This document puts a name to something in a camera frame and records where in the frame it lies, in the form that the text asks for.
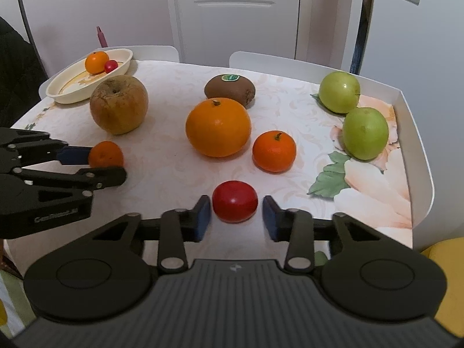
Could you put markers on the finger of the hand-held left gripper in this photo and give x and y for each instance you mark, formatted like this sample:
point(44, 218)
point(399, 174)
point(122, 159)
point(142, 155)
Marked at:
point(74, 155)
point(105, 177)

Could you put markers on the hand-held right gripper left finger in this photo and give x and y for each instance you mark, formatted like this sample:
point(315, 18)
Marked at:
point(203, 219)

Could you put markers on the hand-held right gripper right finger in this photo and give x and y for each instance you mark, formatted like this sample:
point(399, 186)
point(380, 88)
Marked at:
point(270, 219)

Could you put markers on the small tangerine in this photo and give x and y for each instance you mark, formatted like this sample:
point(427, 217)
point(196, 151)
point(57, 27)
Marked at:
point(107, 156)

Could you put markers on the cream oval dish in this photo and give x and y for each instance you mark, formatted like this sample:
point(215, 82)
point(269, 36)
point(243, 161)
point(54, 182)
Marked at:
point(69, 92)

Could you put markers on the wrinkled brown apple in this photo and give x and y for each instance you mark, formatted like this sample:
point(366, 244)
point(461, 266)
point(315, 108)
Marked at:
point(119, 107)

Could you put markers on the medium tangerine with stem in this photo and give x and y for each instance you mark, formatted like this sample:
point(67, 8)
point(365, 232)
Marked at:
point(273, 152)

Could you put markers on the large orange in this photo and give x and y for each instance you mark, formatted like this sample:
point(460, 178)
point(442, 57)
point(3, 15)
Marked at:
point(217, 128)

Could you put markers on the green apple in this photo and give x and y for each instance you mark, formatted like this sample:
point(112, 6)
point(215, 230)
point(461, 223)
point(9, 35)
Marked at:
point(366, 134)
point(339, 92)

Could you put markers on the brown kiwi with green sticker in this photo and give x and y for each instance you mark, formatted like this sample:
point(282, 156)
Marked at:
point(228, 90)

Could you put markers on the floral tablecloth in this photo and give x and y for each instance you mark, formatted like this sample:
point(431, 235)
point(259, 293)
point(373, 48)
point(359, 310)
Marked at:
point(163, 152)

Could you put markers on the black jacket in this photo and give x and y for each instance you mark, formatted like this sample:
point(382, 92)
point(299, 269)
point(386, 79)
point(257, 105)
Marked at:
point(18, 79)

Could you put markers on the small orange with green stem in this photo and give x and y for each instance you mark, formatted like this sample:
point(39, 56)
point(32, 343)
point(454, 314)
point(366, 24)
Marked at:
point(96, 63)

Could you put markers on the red cherry tomato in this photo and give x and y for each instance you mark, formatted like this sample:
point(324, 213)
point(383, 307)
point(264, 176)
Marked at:
point(111, 67)

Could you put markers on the white chair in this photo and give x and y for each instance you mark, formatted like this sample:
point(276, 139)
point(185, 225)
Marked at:
point(156, 52)
point(272, 61)

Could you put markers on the white rimmed table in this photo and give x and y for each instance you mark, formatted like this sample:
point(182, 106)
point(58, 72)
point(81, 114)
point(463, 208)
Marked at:
point(417, 152)

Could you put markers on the yellow object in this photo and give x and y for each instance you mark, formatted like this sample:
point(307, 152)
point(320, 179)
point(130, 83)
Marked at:
point(449, 264)

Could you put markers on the white panelled door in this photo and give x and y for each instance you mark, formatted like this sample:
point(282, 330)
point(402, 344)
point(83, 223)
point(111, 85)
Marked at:
point(232, 25)

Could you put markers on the white sliding door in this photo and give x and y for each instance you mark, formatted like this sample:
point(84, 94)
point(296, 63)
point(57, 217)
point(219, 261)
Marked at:
point(435, 61)

